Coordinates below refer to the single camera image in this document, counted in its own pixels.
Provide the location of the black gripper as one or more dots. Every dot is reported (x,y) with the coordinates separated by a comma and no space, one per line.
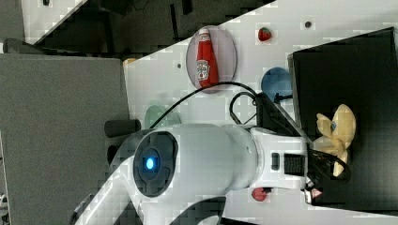
(325,162)

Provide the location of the peeled yellow banana toy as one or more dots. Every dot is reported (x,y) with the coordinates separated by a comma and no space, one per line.
(340,130)

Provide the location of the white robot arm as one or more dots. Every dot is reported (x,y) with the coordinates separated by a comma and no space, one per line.
(181,175)

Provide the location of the silver black toaster oven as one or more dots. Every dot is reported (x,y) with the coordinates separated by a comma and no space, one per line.
(346,94)

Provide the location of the red tomato toy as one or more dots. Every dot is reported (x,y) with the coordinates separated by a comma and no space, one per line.
(260,194)

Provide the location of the blue plastic cup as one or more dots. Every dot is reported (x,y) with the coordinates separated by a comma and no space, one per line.
(277,84)

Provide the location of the small red strawberry toy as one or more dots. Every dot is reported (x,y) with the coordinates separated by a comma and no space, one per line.
(264,34)

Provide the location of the red ketchup bottle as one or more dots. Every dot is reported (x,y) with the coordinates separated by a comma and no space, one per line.
(206,63)

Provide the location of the grey round plate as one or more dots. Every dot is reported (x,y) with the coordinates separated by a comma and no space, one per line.
(225,55)

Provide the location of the green pot with handle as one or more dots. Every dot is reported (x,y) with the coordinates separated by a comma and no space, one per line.
(154,112)

